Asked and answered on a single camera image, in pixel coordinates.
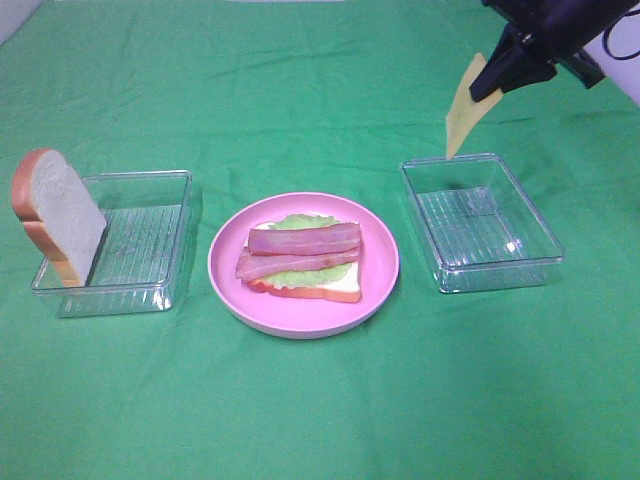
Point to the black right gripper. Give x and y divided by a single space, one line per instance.
538 36

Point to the yellow cheese slice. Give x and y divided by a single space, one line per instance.
465 112

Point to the bacon strip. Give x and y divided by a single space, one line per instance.
307 241
251 267

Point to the green lettuce leaf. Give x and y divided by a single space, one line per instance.
341 277

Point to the right clear plastic tray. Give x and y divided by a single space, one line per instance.
477 227

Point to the clear plastic tray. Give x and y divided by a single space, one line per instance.
477 227
139 262

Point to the green tablecloth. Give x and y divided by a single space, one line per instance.
256 99

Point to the pink round plate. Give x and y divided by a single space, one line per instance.
304 318

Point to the left clear plastic tray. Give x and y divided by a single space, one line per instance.
139 262

